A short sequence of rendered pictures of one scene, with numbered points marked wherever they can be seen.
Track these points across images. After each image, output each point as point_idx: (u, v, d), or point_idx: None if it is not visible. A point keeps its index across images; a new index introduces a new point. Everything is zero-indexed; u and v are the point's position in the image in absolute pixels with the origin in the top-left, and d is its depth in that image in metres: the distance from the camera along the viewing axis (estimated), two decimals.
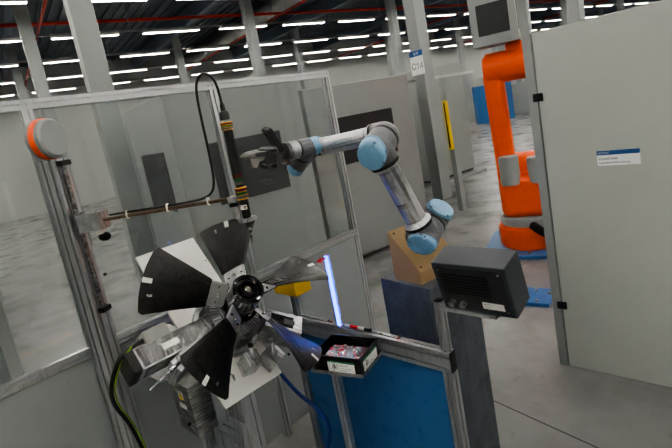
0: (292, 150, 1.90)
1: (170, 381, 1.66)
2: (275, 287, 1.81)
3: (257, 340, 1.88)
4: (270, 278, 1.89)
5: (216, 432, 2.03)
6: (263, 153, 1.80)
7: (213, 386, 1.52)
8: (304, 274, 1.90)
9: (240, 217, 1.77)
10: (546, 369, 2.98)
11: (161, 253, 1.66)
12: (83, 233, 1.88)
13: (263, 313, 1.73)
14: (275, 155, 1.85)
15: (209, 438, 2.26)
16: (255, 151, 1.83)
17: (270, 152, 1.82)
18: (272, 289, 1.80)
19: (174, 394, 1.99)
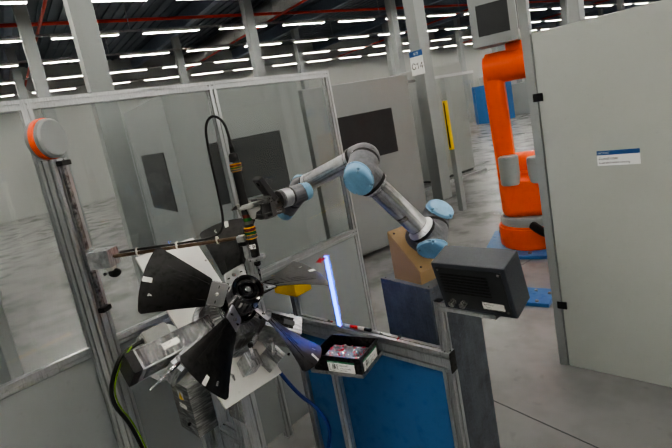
0: (285, 197, 1.88)
1: (170, 381, 1.66)
2: (266, 320, 1.71)
3: (257, 340, 1.88)
4: (278, 322, 1.78)
5: (216, 432, 2.03)
6: (260, 202, 1.77)
7: (144, 290, 1.62)
8: (296, 346, 1.68)
9: (249, 256, 1.80)
10: (546, 369, 2.98)
11: None
12: (93, 270, 1.90)
13: (232, 314, 1.67)
14: (269, 204, 1.82)
15: (209, 438, 2.26)
16: (247, 202, 1.80)
17: (266, 200, 1.79)
18: (262, 317, 1.71)
19: (174, 394, 1.99)
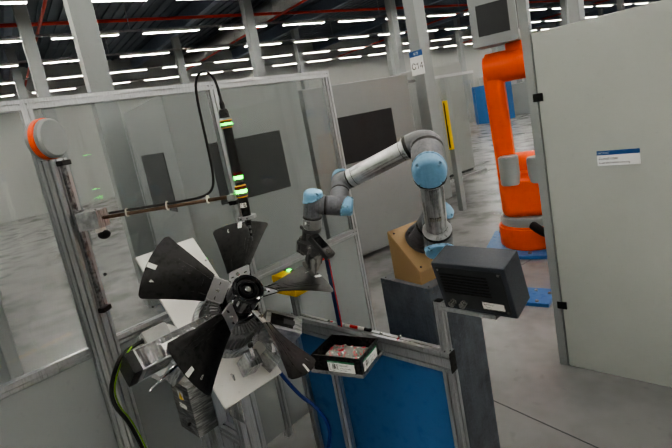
0: None
1: (170, 381, 1.66)
2: (261, 322, 1.69)
3: (257, 340, 1.88)
4: (275, 327, 1.76)
5: (216, 432, 2.03)
6: (322, 256, 1.95)
7: (147, 276, 1.66)
8: (287, 353, 1.65)
9: (240, 215, 1.77)
10: (546, 369, 2.98)
11: (263, 225, 1.97)
12: (82, 231, 1.88)
13: (228, 311, 1.67)
14: None
15: (209, 438, 2.26)
16: (314, 262, 1.92)
17: None
18: (258, 319, 1.70)
19: (174, 394, 1.99)
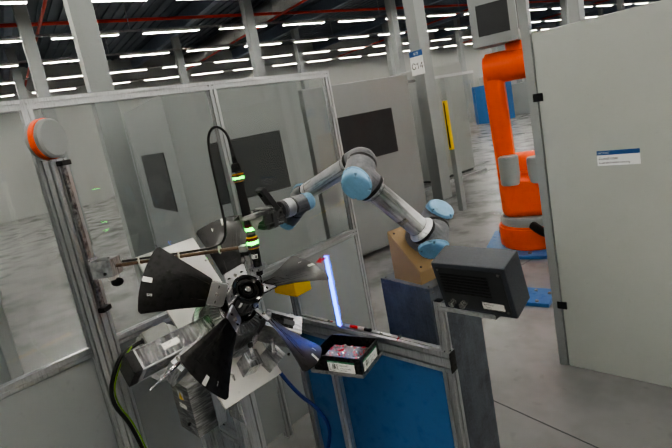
0: (287, 207, 1.88)
1: (170, 381, 1.66)
2: (225, 317, 1.65)
3: (257, 340, 1.88)
4: (233, 339, 1.66)
5: (216, 432, 2.03)
6: (263, 213, 1.77)
7: (214, 225, 1.93)
8: (207, 351, 1.54)
9: (251, 266, 1.80)
10: (546, 369, 2.98)
11: (323, 277, 1.91)
12: (96, 279, 1.91)
13: (218, 287, 1.72)
14: (272, 214, 1.83)
15: (209, 438, 2.26)
16: (250, 213, 1.81)
17: (268, 211, 1.80)
18: (227, 313, 1.66)
19: (174, 394, 1.99)
